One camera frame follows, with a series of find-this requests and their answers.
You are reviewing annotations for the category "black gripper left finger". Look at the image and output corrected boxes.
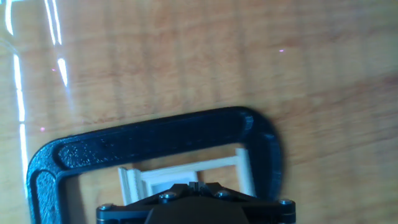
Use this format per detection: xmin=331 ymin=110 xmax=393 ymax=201
xmin=96 ymin=181 xmax=197 ymax=224

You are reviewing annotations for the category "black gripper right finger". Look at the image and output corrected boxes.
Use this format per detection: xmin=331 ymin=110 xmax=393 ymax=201
xmin=195 ymin=181 xmax=296 ymax=224

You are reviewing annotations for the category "black metal C-clamp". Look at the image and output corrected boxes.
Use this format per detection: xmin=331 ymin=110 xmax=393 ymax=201
xmin=26 ymin=106 xmax=284 ymax=224

